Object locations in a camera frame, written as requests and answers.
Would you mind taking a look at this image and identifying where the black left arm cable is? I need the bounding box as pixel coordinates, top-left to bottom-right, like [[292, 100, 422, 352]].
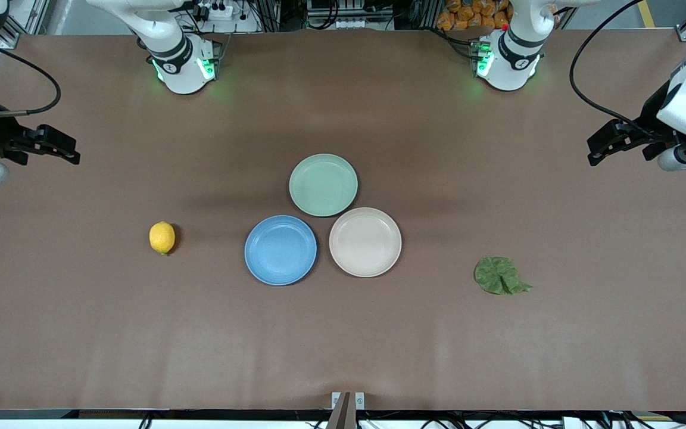
[[569, 0, 657, 135]]

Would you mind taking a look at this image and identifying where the yellow lemon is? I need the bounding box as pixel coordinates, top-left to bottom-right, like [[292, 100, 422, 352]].
[[149, 221, 176, 256]]

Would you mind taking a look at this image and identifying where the light green plate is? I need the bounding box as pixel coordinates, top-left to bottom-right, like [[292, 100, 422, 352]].
[[289, 154, 359, 217]]

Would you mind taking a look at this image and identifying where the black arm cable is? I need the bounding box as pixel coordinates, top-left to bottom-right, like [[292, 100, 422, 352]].
[[0, 37, 62, 117], [569, 0, 657, 135]]

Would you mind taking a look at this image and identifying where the pale pink plate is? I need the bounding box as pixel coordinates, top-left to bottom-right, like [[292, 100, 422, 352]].
[[329, 207, 403, 278]]

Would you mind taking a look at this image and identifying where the green lettuce leaf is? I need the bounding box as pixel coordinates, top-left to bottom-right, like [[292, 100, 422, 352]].
[[474, 256, 533, 296]]

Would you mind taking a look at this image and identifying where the white power strip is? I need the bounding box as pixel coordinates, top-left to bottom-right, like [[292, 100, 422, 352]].
[[191, 0, 234, 22]]

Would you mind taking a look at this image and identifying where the brown camera mount bar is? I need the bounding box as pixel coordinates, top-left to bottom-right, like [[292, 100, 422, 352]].
[[326, 391, 353, 429]]

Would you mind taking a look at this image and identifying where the blue plate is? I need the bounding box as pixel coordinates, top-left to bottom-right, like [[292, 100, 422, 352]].
[[244, 215, 318, 286]]

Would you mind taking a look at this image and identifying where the silver metal bracket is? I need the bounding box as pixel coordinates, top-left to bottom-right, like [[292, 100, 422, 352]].
[[331, 391, 366, 411]]

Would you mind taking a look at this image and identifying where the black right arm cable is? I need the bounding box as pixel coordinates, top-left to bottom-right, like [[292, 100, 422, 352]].
[[0, 37, 62, 117]]

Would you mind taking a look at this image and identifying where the orange bag of items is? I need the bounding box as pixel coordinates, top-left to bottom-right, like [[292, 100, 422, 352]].
[[436, 0, 514, 32]]

